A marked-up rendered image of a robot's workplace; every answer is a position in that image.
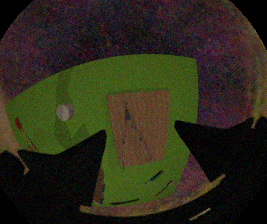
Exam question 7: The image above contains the grey cylinder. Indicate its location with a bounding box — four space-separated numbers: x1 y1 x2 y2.
56 103 74 121

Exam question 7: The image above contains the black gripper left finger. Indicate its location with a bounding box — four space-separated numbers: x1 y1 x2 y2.
17 129 108 208

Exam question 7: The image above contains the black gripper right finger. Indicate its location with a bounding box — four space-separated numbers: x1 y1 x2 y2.
174 117 254 183

